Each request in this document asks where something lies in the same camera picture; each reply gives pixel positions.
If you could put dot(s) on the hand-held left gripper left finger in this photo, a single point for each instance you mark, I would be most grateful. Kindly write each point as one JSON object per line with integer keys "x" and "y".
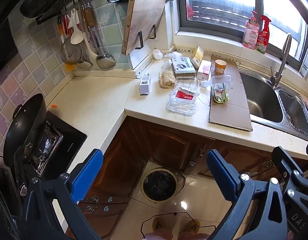
{"x": 87, "y": 172}

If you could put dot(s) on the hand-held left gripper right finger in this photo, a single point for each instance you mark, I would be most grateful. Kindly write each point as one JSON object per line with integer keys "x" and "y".
{"x": 221, "y": 172}

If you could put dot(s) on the beige round trash bin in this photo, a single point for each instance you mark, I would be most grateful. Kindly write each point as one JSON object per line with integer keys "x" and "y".
{"x": 142, "y": 185}

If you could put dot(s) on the white barcode carton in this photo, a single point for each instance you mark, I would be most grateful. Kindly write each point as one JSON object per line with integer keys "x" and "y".
{"x": 144, "y": 86}

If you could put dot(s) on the beige loofah sponge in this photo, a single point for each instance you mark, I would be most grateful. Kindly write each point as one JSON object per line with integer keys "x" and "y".
{"x": 167, "y": 80}

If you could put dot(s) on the grey and white box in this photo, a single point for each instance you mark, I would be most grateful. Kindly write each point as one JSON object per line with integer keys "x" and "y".
{"x": 182, "y": 65}

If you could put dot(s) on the yellow cardboard box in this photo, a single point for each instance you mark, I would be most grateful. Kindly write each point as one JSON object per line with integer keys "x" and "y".
{"x": 197, "y": 55}

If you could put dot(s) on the clear plastic bag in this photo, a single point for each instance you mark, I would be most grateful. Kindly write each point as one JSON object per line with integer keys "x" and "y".
{"x": 174, "y": 54}

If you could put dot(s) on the black gas stove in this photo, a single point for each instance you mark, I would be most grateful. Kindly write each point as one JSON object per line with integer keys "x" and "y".
{"x": 68, "y": 140}

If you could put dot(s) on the foil burner liner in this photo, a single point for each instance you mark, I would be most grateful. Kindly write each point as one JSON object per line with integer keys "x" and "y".
{"x": 50, "y": 140}

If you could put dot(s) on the yellow slipper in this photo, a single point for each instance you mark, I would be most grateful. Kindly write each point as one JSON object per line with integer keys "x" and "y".
{"x": 194, "y": 226}
{"x": 159, "y": 226}

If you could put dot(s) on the wooden base cabinet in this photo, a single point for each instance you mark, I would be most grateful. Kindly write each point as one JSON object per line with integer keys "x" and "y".
{"x": 169, "y": 142}

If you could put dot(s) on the brown cardboard sheet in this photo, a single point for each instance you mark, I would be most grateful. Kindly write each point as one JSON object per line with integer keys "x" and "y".
{"x": 231, "y": 112}

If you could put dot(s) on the black bin liner bag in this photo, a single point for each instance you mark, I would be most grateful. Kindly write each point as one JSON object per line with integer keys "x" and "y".
{"x": 159, "y": 185}

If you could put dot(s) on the stove knob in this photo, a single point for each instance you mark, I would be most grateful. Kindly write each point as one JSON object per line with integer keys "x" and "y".
{"x": 23, "y": 189}

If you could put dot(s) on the stainless steel sink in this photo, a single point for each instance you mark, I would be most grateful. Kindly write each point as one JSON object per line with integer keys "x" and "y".
{"x": 264, "y": 100}

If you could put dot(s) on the clear tray with red label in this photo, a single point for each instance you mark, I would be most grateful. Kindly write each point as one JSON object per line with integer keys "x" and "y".
{"x": 184, "y": 105}

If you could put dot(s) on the green snack packets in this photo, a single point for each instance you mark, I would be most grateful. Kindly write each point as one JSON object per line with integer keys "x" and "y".
{"x": 220, "y": 95}

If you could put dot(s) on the black wok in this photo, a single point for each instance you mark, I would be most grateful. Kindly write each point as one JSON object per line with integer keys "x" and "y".
{"x": 26, "y": 120}

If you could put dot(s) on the person's left leg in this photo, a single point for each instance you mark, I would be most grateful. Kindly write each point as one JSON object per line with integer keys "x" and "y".
{"x": 160, "y": 237}

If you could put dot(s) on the steel faucet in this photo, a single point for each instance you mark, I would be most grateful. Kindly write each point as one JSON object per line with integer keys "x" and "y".
{"x": 281, "y": 62}

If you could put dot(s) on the clear clamshell container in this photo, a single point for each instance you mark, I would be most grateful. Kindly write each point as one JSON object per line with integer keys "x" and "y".
{"x": 221, "y": 78}

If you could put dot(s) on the pink cardboard box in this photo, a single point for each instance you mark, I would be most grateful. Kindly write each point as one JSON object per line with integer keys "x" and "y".
{"x": 204, "y": 70}

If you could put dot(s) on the orange and white paper cup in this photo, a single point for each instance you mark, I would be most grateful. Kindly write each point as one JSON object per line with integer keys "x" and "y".
{"x": 220, "y": 67}

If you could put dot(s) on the yellow scouring pad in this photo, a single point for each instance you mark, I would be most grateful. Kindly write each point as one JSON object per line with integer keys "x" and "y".
{"x": 68, "y": 67}

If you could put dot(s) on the slotted spoon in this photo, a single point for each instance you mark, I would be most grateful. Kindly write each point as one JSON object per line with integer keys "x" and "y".
{"x": 83, "y": 64}

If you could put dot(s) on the steel ladle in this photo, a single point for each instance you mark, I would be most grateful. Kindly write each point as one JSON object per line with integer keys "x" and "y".
{"x": 105, "y": 60}

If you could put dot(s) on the red spray bottle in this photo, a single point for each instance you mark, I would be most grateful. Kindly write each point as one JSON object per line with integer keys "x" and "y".
{"x": 264, "y": 40}

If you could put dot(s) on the steel mesh strainer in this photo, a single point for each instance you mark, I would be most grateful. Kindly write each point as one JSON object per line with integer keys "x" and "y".
{"x": 71, "y": 52}

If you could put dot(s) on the pink detergent pouch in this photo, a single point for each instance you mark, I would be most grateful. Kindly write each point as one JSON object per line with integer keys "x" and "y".
{"x": 250, "y": 36}

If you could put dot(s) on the white crumpled bag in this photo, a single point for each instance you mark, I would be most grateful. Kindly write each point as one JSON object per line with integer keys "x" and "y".
{"x": 157, "y": 54}

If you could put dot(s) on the white rice paddle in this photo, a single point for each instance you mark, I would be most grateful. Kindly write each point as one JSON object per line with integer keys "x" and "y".
{"x": 77, "y": 36}

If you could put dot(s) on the black range hood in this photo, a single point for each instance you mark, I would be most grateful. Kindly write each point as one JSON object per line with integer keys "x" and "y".
{"x": 3, "y": 45}

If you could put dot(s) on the wooden cutting board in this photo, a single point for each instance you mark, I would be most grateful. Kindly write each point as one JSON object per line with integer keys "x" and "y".
{"x": 144, "y": 22}

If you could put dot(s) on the red window sticker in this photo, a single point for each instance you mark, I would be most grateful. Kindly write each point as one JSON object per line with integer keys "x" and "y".
{"x": 190, "y": 11}

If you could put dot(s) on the black frying pan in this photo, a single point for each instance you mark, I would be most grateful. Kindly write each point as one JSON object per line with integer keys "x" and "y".
{"x": 36, "y": 5}

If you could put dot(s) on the white wall socket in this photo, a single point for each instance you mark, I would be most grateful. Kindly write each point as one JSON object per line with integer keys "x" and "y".
{"x": 307, "y": 65}

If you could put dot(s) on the black board bracket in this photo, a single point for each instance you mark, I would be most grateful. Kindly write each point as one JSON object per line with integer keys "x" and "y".
{"x": 141, "y": 40}
{"x": 154, "y": 31}

